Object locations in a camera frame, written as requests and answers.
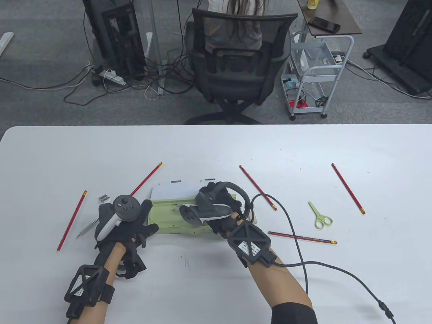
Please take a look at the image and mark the person's left hand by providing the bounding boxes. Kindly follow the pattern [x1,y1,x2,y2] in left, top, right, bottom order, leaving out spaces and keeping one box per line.
[94,200,159,279]

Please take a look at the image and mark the black left wrist camera module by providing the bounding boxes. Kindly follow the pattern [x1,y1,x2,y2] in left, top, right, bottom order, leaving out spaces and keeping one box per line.
[64,265,115,318]

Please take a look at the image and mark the person's right hand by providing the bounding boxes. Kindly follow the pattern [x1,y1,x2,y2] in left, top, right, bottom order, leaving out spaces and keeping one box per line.
[197,182,244,239]

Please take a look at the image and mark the person's right forearm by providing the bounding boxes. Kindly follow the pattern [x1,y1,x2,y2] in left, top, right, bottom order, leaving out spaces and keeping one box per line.
[229,213,318,324]

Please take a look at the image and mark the green multifunction pencil case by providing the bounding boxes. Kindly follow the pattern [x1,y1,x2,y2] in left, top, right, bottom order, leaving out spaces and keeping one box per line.
[147,178,237,236]

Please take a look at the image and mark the white utility cart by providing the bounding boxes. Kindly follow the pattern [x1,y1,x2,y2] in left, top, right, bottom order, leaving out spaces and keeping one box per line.
[281,32,355,121]

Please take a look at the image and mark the small green scissors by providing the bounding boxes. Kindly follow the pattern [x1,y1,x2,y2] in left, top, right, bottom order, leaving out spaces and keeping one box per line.
[308,201,333,230]

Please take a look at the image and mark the black mesh office chair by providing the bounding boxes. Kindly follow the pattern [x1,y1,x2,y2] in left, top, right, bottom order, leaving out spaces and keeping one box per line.
[184,7,299,125]

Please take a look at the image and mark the black right wrist camera module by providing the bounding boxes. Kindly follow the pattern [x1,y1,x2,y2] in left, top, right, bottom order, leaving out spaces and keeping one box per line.
[227,221,278,269]

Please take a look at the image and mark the black smartphone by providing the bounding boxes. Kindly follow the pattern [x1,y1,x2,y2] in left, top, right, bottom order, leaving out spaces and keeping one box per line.
[308,16,341,33]

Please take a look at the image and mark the black wheeled stand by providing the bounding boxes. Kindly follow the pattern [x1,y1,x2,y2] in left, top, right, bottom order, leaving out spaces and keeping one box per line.
[363,0,432,97]

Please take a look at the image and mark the white power strip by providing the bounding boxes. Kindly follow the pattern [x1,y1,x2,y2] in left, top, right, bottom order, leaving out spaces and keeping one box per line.
[99,69,127,86]

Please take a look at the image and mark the black computer tower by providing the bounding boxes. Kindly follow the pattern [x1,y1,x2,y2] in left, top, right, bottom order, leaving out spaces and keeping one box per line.
[82,0,147,81]

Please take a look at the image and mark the tangle of black floor cables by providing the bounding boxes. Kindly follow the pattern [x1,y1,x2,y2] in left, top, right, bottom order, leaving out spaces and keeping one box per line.
[63,44,199,106]

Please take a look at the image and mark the brown side table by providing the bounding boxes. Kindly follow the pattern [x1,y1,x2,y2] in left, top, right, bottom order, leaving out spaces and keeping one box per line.
[299,0,362,38]

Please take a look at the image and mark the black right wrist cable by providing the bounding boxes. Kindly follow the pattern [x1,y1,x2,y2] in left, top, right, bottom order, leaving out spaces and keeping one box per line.
[250,193,397,324]

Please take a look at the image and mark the white flat bar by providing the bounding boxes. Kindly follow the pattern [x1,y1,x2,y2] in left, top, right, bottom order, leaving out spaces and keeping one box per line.
[0,32,15,56]

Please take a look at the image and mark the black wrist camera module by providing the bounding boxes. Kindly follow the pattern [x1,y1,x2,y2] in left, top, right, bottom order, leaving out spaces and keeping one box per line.
[227,221,278,269]
[64,265,115,318]

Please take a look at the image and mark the red wooden pencil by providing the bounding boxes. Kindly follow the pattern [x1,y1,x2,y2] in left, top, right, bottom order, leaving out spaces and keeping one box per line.
[129,162,163,197]
[239,165,277,211]
[57,190,87,252]
[268,231,338,244]
[331,163,366,215]

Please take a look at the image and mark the grey white hand controller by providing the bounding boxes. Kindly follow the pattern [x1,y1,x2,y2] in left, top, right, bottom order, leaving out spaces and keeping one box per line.
[96,195,140,242]
[179,182,252,227]

